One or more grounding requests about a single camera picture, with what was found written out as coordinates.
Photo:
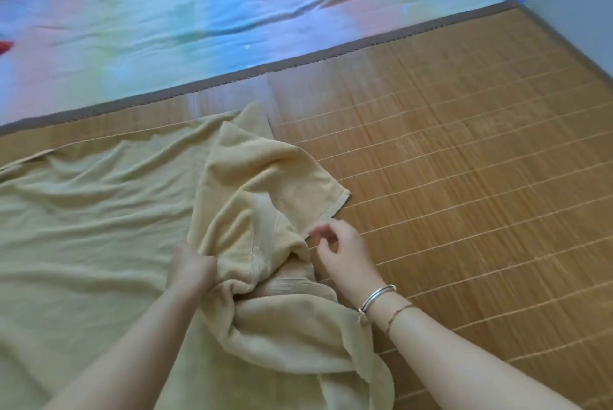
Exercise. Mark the person's left hand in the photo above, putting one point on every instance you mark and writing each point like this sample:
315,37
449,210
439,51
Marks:
191,275

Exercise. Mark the person's right hand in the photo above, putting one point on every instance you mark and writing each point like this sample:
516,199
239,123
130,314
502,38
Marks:
349,266

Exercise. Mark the plain tan towel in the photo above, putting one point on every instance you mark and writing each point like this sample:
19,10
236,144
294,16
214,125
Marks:
96,232

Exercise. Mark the person's left forearm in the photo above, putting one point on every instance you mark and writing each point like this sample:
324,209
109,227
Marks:
124,366

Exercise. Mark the person's right forearm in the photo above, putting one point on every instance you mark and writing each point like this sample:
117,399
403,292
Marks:
455,366

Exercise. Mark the brown bamboo sleeping mat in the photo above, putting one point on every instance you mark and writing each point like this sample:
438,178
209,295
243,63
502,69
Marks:
479,184

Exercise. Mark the pastel rainbow bed sheet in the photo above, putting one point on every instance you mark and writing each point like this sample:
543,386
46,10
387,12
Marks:
191,17

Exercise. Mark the red cloth under pillow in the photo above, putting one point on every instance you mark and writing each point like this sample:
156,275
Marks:
5,47

